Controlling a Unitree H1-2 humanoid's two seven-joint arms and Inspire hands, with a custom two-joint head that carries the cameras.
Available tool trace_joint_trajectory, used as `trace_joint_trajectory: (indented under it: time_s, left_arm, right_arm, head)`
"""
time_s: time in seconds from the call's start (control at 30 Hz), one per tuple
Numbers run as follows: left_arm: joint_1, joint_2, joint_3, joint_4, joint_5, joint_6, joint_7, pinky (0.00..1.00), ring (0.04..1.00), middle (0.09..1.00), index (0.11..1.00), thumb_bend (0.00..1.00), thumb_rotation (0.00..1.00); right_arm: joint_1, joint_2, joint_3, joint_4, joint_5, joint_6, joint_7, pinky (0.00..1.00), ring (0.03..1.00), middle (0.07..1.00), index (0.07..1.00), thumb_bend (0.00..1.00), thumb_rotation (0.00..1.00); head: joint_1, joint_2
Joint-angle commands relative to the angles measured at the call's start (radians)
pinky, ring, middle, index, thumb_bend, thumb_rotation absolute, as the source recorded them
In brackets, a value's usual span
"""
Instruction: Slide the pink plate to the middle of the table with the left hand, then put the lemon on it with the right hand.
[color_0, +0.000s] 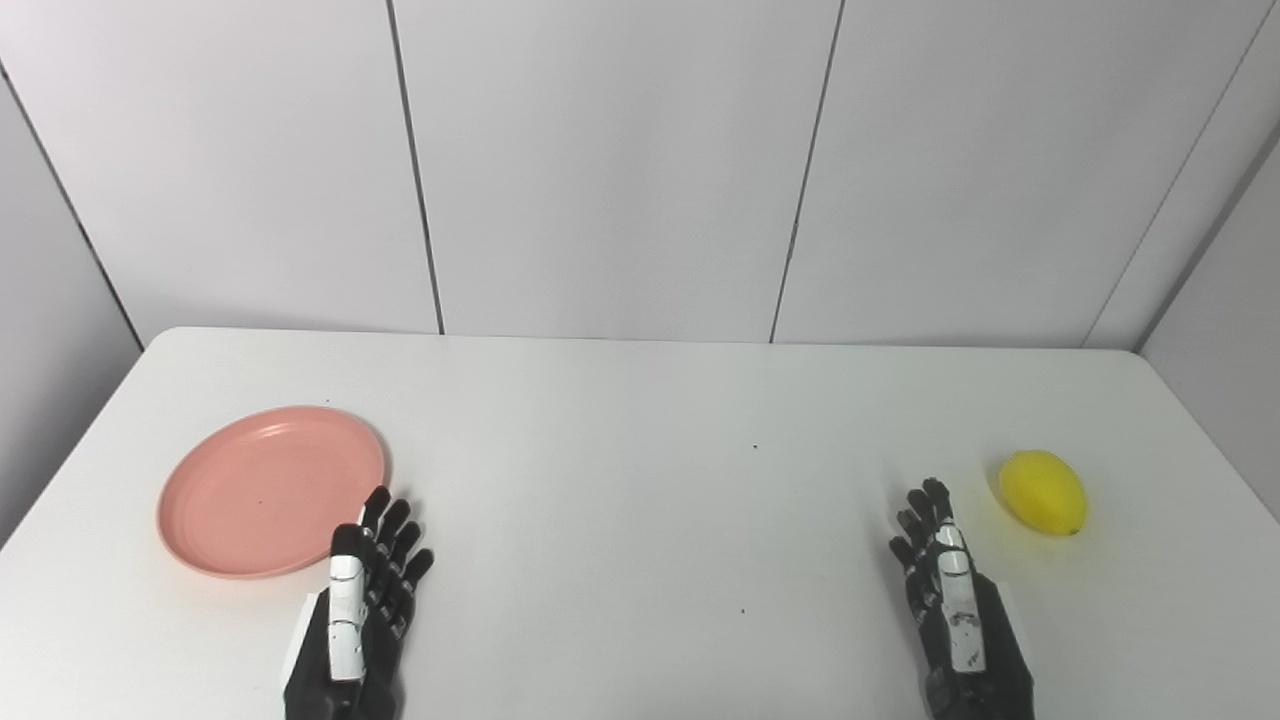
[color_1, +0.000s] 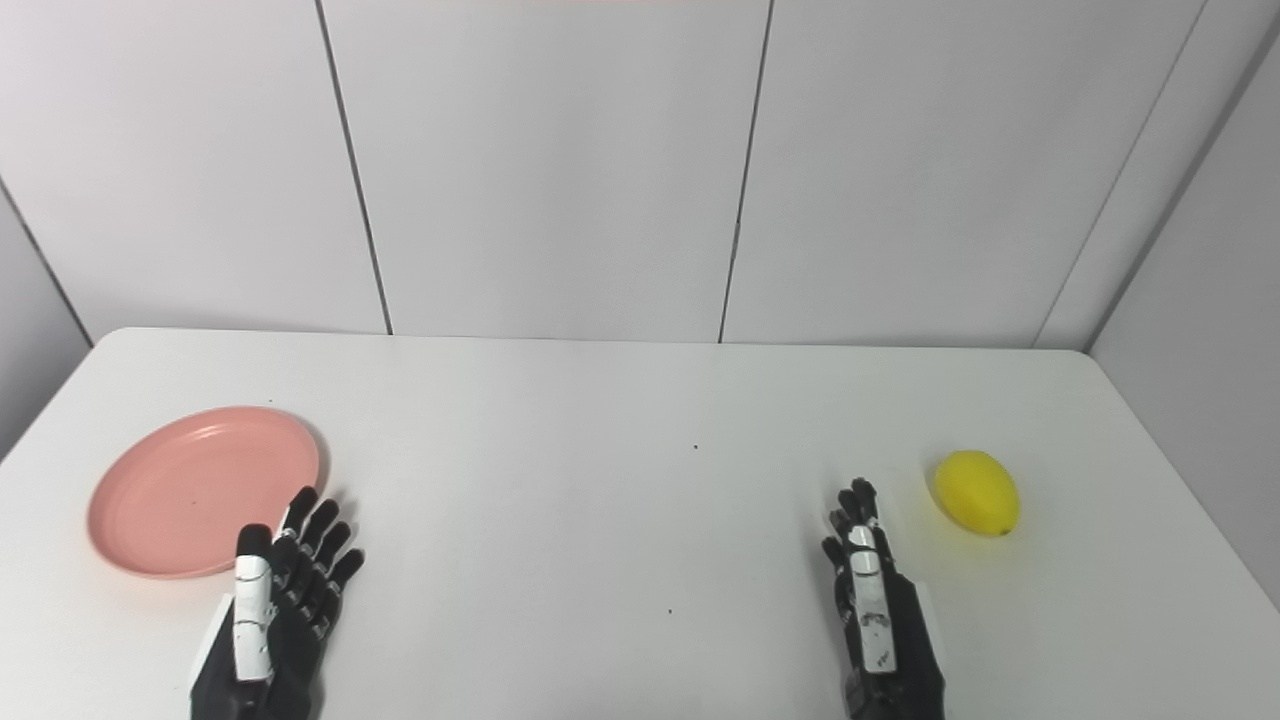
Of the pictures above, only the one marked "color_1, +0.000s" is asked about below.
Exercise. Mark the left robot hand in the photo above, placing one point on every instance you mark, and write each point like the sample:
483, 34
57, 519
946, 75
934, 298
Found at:
290, 610

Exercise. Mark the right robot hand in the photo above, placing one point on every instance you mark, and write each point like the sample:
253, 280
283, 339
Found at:
885, 630

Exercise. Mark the pink plate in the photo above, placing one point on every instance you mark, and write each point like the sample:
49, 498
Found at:
200, 492

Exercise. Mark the yellow lemon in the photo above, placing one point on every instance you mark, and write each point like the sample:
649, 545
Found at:
977, 492

